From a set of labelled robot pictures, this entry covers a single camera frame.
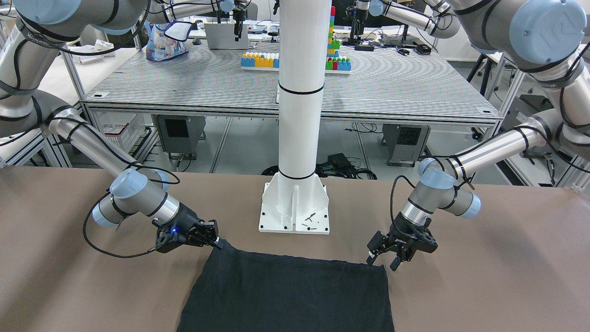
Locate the white plastic basket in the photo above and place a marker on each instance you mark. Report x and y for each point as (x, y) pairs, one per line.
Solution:
(124, 129)

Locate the printed plastic bag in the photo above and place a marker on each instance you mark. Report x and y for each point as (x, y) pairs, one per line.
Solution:
(166, 41)

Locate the black graphic t-shirt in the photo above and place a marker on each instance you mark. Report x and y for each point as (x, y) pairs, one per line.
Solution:
(240, 291)

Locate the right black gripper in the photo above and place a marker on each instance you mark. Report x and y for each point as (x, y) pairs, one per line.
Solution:
(187, 218)

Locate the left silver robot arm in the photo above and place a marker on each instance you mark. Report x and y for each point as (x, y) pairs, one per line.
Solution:
(540, 38)

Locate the white open box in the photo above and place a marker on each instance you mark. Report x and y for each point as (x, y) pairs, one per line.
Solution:
(223, 37)

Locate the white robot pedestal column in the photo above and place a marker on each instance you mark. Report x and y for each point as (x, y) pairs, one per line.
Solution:
(295, 200)

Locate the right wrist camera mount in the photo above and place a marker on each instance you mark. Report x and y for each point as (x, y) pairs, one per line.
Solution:
(168, 238)

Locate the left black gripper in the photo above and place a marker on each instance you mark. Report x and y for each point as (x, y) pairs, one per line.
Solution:
(379, 241)

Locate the toy brick tower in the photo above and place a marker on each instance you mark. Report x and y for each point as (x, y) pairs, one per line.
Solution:
(335, 63)

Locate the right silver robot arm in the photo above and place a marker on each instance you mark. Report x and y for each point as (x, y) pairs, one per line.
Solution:
(42, 30)

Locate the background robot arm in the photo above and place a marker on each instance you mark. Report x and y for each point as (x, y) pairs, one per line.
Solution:
(442, 24)

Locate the striped aluminium frame workbench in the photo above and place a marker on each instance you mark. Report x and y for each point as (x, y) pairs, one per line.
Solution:
(383, 87)

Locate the grey control box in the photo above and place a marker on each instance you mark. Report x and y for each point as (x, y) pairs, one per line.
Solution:
(405, 143)
(179, 134)

